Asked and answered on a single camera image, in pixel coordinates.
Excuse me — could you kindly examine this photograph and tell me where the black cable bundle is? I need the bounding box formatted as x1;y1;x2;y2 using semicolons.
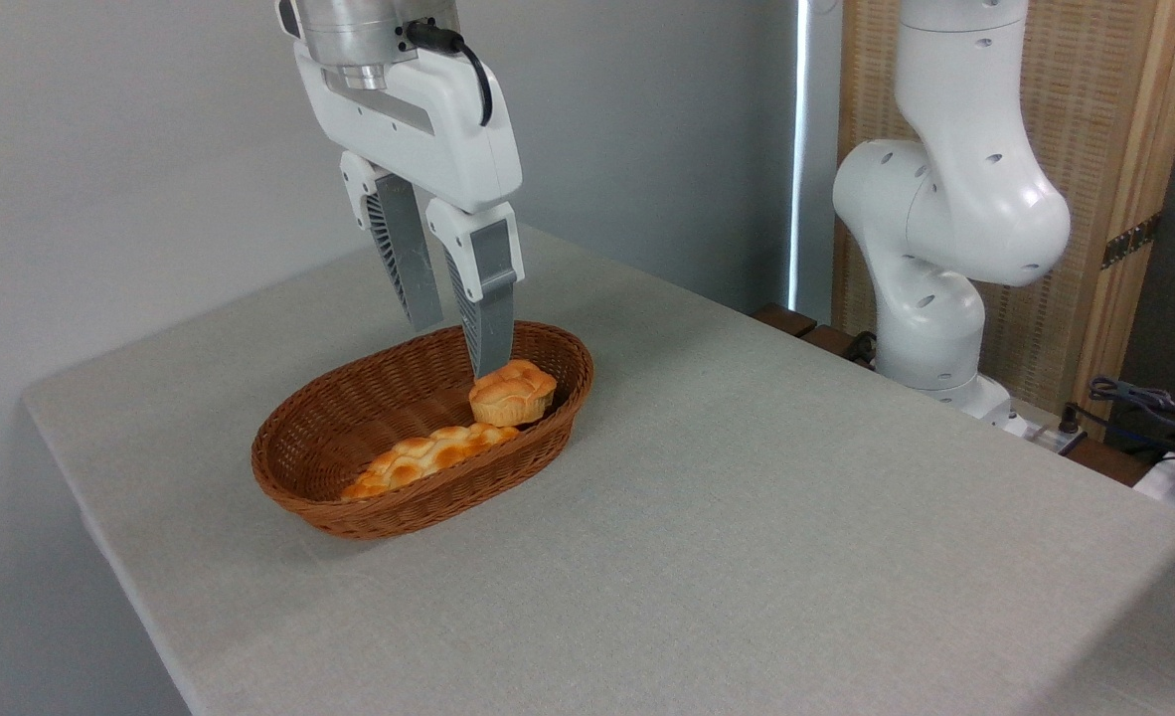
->
1058;375;1175;470

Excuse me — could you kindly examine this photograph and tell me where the black metal hinge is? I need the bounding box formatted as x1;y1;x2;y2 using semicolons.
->
1101;212;1164;270

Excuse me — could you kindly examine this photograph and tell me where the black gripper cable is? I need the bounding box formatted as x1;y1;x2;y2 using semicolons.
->
404;19;495;128

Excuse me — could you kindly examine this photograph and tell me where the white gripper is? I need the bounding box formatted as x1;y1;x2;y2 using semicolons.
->
291;40;527;380

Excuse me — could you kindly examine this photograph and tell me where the wooden woven screen panel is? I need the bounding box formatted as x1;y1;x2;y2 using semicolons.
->
832;0;1175;441

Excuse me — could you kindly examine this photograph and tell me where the long braided bread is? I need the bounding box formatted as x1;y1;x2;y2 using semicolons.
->
339;423;522;502

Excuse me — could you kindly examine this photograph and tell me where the brown wicker basket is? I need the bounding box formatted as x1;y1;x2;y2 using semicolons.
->
251;319;595;541

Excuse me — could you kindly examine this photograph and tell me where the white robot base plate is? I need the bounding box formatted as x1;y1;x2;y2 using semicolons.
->
985;396;1088;455

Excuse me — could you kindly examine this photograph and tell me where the round muffin bread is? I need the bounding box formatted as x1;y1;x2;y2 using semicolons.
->
468;359;559;429

